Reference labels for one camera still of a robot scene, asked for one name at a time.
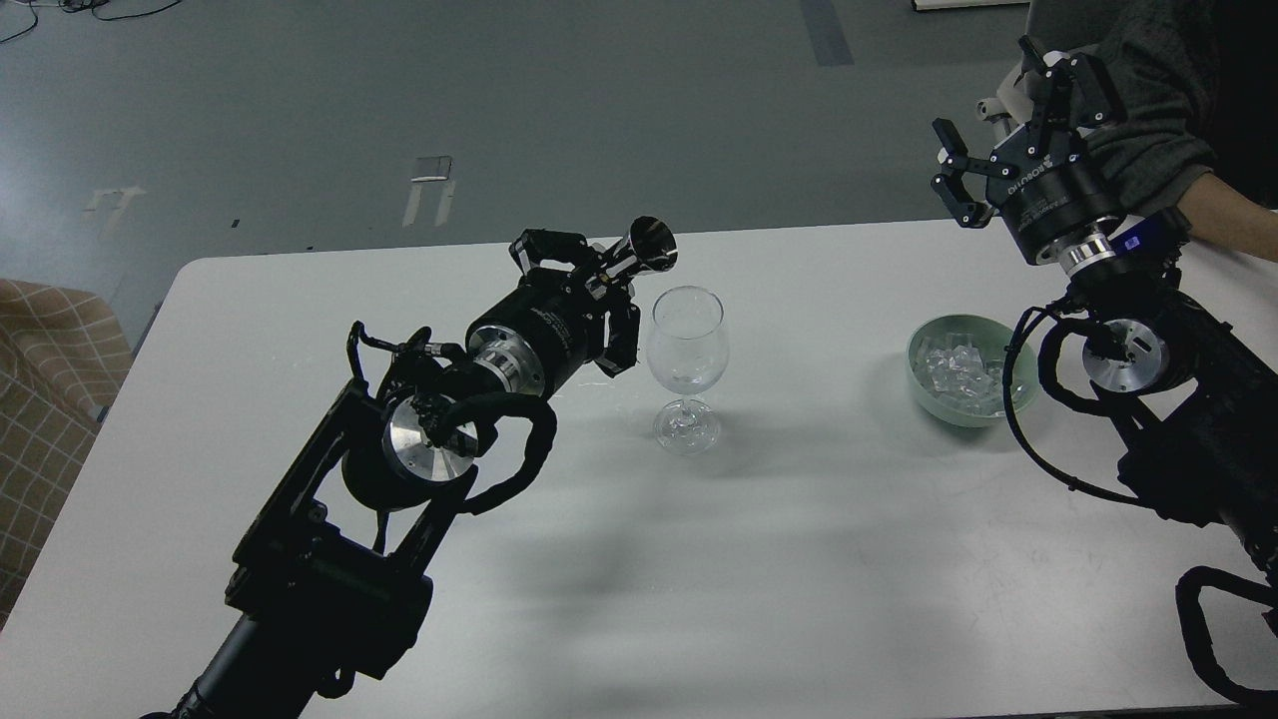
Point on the clear wine glass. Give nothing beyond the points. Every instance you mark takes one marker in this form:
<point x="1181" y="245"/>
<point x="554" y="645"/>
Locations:
<point x="688" y="352"/>

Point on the green bowl of ice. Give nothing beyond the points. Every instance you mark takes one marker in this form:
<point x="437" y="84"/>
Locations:
<point x="955" y="366"/>

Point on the beige checked cloth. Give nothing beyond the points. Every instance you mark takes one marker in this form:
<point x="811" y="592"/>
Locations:
<point x="64" y="359"/>

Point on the person in grey sweater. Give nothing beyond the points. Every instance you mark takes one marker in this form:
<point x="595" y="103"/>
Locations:
<point x="1197" y="80"/>

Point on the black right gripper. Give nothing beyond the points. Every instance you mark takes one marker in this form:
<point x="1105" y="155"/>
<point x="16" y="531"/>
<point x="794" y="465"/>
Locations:
<point x="1055" y="194"/>

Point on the white chair part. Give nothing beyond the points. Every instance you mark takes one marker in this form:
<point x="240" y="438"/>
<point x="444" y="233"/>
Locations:
<point x="1023" y="96"/>

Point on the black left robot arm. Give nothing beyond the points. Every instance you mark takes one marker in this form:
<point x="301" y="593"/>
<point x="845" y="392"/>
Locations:
<point x="331" y="577"/>

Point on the steel cocktail jigger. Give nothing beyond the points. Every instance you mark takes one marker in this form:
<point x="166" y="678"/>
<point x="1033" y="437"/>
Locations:
<point x="648" y="247"/>

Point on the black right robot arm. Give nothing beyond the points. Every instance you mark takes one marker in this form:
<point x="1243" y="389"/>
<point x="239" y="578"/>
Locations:
<point x="1193" y="405"/>

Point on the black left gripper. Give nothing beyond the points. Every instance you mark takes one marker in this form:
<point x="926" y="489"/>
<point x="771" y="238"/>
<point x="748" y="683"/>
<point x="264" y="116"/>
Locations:
<point x="554" y="323"/>

